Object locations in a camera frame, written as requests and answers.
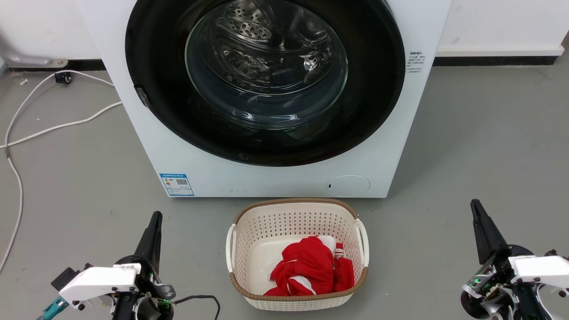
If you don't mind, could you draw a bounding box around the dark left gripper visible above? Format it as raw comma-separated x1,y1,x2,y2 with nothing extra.
113,212,176,320

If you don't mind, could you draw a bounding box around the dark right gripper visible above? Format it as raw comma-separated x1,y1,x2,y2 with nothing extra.
461,199,548,320

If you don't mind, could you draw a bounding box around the black round glass washer door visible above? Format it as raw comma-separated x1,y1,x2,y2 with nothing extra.
125,0,406,167

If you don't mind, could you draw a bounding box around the white front-load washing machine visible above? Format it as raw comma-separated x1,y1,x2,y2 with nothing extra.
76,0,453,199

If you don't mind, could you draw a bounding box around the blue energy label sticker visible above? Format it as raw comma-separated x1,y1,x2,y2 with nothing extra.
159,173,195,197

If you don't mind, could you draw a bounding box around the cream perforated laundry basket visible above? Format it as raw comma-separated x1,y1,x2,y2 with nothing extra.
225,198,370,312

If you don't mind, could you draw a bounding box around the round white filter cover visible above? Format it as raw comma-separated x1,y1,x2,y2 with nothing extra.
326,175,371,197

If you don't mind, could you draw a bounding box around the red and white garment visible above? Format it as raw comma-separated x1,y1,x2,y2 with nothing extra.
263,236,355,297

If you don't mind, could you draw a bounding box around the stainless steel washer drum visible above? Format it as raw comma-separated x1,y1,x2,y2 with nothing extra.
186,0,349,130

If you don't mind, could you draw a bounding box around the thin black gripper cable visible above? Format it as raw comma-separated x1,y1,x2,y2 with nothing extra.
172,294,222,320

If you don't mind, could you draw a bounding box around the teal cable connector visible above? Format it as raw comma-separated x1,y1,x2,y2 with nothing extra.
37,296,70,320

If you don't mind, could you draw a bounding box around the white floor cable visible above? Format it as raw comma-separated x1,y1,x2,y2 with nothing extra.
0,101,123,149
0,70,115,272

